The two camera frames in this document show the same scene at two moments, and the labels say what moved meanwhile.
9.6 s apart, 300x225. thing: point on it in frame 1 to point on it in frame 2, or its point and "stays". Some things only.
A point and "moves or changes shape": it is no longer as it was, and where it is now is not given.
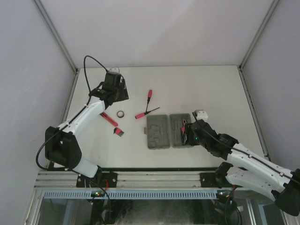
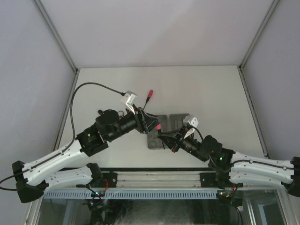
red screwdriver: x=138 y=116 moves or changes shape
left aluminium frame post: x=67 y=53 stays
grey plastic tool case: x=164 y=131 stays
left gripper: x=124 y=95 to x=150 y=123
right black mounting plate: x=208 y=180 stays
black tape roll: x=119 y=116 stays
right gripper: x=189 y=133 to x=168 y=138
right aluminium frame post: x=245 y=84 stays
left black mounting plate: x=102 y=179 stays
